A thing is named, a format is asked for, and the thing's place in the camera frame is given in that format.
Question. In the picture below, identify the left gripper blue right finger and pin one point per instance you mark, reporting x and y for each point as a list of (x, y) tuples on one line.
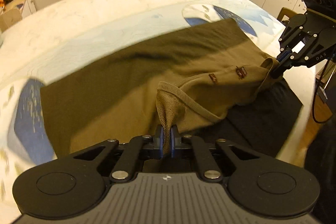
[(175, 140)]

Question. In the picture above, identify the olive brown patchwork sweater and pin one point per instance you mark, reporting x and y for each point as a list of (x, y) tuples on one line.
[(209, 80)]

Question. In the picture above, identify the white blue patterned tablecloth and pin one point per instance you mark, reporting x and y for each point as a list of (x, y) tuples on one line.
[(72, 33)]

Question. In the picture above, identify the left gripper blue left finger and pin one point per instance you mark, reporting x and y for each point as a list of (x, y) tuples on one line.
[(158, 142)]

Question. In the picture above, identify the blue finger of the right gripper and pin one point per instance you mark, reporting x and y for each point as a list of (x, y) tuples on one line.
[(282, 55)]

